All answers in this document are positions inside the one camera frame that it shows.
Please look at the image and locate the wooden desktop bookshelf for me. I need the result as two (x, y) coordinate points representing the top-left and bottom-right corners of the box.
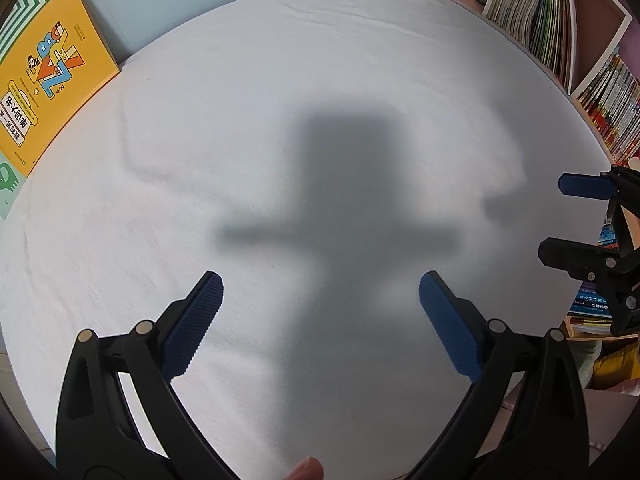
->
(400, 0), (633, 101)

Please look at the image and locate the row of colourful paperbacks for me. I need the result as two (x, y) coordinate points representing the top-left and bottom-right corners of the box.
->
(575, 45), (640, 166)

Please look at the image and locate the white folder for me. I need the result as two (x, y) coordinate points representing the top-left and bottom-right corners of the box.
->
(560, 0), (581, 86)

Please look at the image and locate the teal elephant picture book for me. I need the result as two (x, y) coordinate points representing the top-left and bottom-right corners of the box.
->
(0, 150), (26, 221)

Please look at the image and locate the person's left hand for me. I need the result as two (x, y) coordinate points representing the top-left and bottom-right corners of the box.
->
(287, 456), (325, 480)

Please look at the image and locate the row of thin books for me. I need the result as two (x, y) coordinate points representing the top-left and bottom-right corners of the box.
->
(482, 0), (566, 73)

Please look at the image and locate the stack of blue purple books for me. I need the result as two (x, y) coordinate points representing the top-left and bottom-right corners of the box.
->
(570, 280), (618, 336)

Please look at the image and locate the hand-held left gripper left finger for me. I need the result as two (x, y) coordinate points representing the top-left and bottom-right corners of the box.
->
(54, 271), (237, 480)

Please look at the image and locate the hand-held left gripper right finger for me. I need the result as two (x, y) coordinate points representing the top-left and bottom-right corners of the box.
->
(409, 271), (592, 480)

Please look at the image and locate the yellow pillow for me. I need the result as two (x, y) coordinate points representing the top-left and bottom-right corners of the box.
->
(590, 345), (640, 391)

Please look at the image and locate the yellow picture book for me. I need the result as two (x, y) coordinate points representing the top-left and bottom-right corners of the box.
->
(0, 0), (121, 177)

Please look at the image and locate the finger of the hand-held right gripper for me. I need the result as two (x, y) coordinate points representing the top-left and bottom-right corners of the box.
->
(558, 165), (640, 252)
(537, 237), (640, 339)

